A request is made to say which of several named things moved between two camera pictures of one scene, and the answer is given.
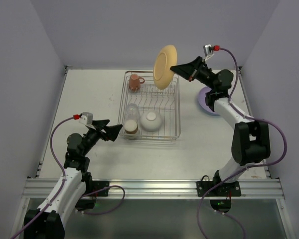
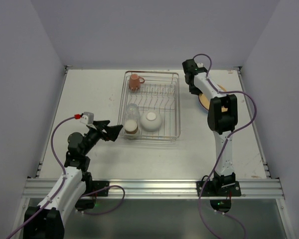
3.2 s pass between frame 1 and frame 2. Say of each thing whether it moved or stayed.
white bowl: stayed
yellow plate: moved
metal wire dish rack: stayed
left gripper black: stayed
